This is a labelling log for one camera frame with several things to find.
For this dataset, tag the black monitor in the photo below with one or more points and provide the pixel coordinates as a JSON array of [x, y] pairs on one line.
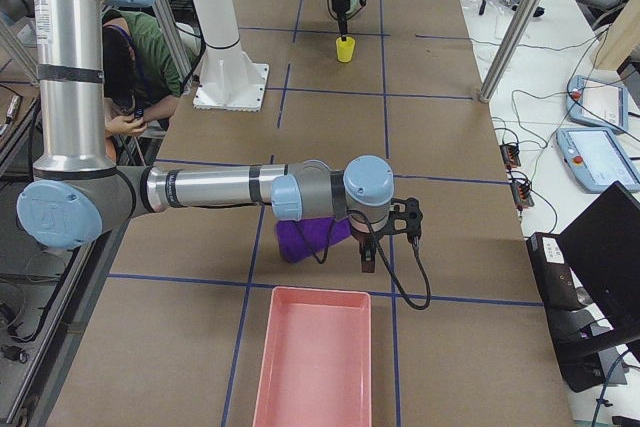
[[601, 246]]

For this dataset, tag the orange connector block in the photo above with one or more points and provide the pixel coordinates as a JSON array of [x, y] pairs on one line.
[[510, 155], [521, 192]]

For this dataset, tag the teach pendant far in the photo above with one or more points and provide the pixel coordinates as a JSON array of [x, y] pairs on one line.
[[598, 103]]

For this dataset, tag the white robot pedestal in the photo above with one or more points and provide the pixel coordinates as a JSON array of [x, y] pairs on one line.
[[228, 79]]

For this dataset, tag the person in green shirt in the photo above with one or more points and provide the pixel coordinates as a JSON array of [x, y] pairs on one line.
[[141, 81]]

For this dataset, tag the purple cloth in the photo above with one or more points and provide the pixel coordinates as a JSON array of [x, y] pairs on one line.
[[298, 240]]

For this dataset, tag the yellow plastic cup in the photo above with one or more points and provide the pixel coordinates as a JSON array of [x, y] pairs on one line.
[[345, 47]]

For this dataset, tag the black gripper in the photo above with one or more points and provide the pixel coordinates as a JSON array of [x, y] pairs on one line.
[[339, 4], [363, 238]]

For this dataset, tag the pink plastic bin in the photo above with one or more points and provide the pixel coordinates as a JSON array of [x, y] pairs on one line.
[[317, 362]]

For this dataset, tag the teach pendant near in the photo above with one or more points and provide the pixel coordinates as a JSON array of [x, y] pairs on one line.
[[596, 159]]

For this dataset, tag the teach pendant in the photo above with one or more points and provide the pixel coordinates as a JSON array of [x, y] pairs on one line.
[[598, 103], [596, 159]]

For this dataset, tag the aluminium frame post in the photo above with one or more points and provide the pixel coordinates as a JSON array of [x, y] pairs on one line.
[[507, 48]]

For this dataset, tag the black box device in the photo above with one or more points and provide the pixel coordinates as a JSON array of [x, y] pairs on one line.
[[553, 275]]

